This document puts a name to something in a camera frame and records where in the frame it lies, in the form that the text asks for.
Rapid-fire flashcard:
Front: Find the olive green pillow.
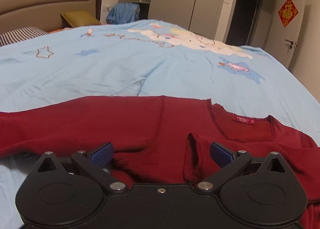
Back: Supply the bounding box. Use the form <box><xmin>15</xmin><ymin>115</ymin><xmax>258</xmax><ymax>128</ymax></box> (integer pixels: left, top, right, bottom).
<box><xmin>60</xmin><ymin>10</ymin><xmax>101</xmax><ymax>28</ymax></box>

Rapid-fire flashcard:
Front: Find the white bedroom door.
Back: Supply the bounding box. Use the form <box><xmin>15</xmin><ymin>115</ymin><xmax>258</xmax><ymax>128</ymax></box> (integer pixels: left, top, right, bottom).
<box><xmin>265</xmin><ymin>0</ymin><xmax>305</xmax><ymax>68</ymax></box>

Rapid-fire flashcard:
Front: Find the dark red long-sleeve shirt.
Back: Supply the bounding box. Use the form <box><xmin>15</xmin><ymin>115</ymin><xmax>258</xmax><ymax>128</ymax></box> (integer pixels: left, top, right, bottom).
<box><xmin>1</xmin><ymin>96</ymin><xmax>319</xmax><ymax>228</ymax></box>

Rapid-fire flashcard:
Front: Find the brown beige bed headboard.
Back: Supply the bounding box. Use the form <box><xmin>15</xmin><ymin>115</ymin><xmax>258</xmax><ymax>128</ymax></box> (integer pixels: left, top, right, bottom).
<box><xmin>1</xmin><ymin>0</ymin><xmax>102</xmax><ymax>33</ymax></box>

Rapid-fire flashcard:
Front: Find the checkered red white pillow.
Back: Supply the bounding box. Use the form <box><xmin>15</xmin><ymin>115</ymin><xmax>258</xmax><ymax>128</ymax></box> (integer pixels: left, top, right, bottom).
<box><xmin>0</xmin><ymin>27</ymin><xmax>49</xmax><ymax>47</ymax></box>

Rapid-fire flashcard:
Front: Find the light blue cartoon bedsheet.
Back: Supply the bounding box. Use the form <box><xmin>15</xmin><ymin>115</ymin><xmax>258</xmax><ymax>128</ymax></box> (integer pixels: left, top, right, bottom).
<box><xmin>0</xmin><ymin>18</ymin><xmax>320</xmax><ymax>229</ymax></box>

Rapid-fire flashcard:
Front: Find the blue garment on chair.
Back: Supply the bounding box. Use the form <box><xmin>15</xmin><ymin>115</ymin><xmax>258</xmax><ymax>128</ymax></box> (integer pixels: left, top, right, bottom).
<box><xmin>106</xmin><ymin>3</ymin><xmax>140</xmax><ymax>24</ymax></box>

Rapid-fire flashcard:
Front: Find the red fu character decoration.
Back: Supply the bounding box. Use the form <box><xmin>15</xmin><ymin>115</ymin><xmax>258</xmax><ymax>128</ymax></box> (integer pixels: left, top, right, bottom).
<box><xmin>278</xmin><ymin>0</ymin><xmax>299</xmax><ymax>28</ymax></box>

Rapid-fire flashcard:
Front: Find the black door handle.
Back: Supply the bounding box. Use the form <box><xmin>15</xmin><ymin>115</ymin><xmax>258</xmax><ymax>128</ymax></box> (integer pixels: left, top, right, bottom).
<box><xmin>285</xmin><ymin>39</ymin><xmax>297</xmax><ymax>50</ymax></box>

